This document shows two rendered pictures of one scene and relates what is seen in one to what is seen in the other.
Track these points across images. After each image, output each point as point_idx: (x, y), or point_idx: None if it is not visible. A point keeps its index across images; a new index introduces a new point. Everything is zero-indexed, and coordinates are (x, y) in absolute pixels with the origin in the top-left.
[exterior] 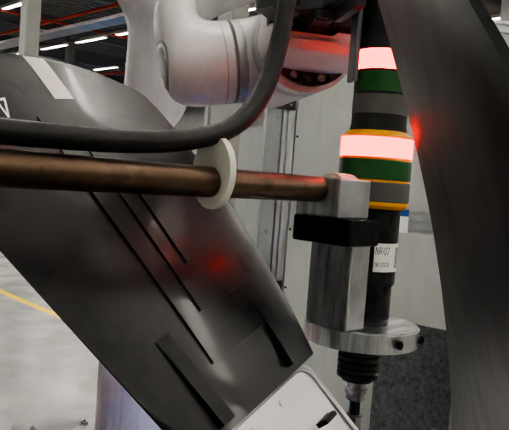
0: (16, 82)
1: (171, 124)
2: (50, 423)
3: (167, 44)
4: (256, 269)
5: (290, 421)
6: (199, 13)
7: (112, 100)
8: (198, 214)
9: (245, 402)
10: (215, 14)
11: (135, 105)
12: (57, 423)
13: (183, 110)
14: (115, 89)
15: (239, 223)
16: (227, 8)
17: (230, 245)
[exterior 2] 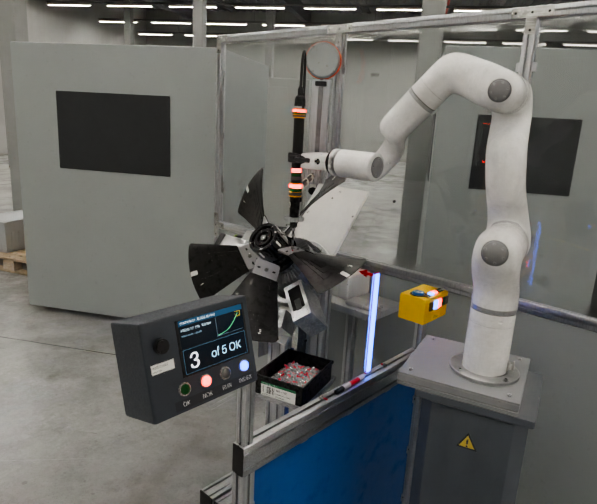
0: (332, 177)
1: (489, 196)
2: (525, 365)
3: None
4: (307, 206)
5: None
6: (386, 151)
7: (336, 179)
8: (315, 197)
9: None
10: (394, 149)
11: (337, 180)
12: (523, 366)
13: (491, 188)
14: (340, 177)
15: (315, 200)
16: (393, 146)
17: (311, 202)
